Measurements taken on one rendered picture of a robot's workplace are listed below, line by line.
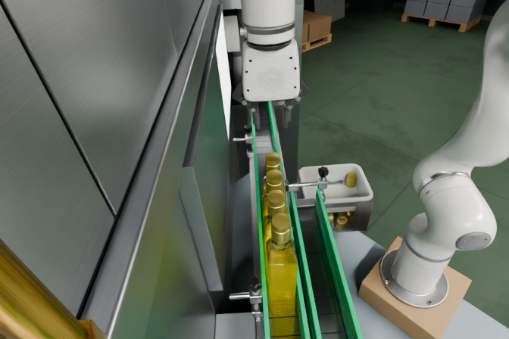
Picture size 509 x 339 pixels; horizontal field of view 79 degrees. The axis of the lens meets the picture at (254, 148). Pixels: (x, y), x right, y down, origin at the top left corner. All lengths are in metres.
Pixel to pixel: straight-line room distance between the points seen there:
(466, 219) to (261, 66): 0.51
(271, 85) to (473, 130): 0.39
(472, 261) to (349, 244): 1.24
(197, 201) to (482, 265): 2.09
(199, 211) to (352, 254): 0.83
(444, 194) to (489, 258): 1.67
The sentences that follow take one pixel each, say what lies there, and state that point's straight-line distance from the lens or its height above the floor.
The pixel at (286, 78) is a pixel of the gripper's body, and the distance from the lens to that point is 0.54.
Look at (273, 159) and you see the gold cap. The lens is 0.66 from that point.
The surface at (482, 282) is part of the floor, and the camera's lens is 2.31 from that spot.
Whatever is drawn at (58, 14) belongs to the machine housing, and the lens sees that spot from 0.24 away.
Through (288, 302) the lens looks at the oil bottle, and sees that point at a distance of 0.74.
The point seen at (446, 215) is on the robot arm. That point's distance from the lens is 0.77.
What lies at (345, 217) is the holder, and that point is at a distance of 1.10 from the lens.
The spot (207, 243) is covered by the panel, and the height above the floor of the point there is 1.32.
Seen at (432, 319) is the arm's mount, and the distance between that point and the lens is 1.09.
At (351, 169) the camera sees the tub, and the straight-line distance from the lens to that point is 1.17.
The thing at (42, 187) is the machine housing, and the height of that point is 1.65.
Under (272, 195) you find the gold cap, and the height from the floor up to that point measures 1.33.
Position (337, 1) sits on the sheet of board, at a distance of 6.40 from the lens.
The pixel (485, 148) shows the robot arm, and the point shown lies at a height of 1.38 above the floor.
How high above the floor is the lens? 1.76
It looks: 38 degrees down
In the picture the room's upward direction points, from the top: 4 degrees counter-clockwise
